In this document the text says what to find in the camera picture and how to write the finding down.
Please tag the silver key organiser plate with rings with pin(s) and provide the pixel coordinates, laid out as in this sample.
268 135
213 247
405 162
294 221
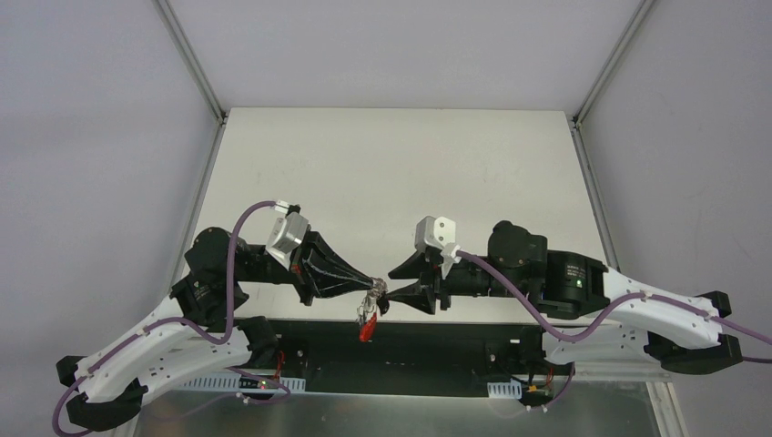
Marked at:
373 304

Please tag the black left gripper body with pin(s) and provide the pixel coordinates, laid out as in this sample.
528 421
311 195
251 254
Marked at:
304 268

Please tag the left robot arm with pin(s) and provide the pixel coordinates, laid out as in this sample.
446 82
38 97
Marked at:
194 330

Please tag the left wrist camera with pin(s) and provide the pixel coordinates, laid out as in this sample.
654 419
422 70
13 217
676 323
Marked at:
286 236

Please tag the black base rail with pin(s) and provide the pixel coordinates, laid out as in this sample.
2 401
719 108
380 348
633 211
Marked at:
405 358

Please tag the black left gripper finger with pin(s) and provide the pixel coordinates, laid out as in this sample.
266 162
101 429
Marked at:
331 288
325 268

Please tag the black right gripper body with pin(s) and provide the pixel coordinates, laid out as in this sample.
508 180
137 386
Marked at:
438 283

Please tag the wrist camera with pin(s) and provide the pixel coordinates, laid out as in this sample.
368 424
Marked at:
438 233
286 236

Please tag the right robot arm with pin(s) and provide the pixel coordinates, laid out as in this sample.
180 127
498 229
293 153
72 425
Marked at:
583 309

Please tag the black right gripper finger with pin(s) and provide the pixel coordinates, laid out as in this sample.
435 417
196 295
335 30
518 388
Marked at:
417 296
412 268

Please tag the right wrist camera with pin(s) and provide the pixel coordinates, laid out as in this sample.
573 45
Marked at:
438 233

